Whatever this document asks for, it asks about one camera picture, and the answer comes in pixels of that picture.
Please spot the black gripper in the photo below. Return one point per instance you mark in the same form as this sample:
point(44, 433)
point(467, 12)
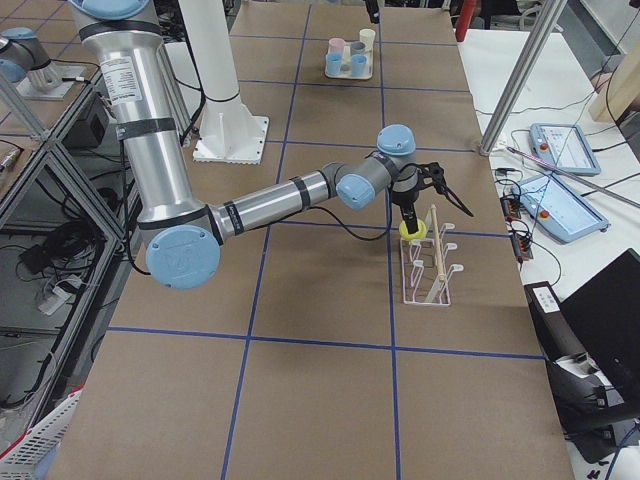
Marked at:
point(405, 196)
point(372, 7)

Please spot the pink plastic cup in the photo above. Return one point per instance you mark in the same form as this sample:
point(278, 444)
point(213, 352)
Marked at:
point(336, 45)

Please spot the blue plastic cup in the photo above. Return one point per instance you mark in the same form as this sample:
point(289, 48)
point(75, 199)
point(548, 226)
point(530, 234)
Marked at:
point(333, 63)
point(358, 65)

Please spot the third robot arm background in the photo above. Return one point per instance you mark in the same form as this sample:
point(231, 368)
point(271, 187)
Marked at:
point(26, 63)

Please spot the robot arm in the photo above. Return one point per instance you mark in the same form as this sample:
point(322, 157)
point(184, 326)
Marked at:
point(183, 234)

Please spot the cream plastic cup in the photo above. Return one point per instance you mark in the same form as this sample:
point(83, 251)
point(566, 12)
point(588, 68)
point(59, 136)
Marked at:
point(367, 37)

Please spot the grey plastic cup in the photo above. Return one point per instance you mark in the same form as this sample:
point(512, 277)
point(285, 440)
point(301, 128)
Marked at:
point(357, 48)

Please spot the blue plastic cup front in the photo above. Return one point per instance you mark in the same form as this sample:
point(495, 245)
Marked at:
point(333, 63)

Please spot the cream plastic tray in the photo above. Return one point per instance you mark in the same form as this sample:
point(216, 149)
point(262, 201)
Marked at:
point(345, 68)

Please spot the red cylinder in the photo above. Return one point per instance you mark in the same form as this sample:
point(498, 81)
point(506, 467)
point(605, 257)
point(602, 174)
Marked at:
point(464, 19)

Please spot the blue teach pendant near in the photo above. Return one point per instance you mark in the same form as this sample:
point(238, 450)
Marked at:
point(561, 212)

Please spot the blue teach pendant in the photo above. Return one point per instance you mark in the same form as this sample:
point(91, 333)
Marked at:
point(565, 146)
point(561, 212)

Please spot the blue teach pendant far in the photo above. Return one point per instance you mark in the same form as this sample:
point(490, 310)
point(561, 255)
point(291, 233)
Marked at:
point(565, 146)

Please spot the green tipped grabber stick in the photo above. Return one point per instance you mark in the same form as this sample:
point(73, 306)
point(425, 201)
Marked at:
point(546, 166)

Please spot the white perforated basket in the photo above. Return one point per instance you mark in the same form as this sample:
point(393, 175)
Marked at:
point(32, 454)

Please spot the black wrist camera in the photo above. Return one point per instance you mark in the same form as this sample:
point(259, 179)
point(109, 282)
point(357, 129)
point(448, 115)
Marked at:
point(432, 175)

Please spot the white wire cup rack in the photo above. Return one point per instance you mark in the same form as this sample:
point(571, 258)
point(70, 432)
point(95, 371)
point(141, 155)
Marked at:
point(425, 271)

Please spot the aluminium frame post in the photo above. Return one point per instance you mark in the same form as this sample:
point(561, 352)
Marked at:
point(534, 44)

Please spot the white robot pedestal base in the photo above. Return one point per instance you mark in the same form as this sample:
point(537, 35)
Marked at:
point(228, 130)

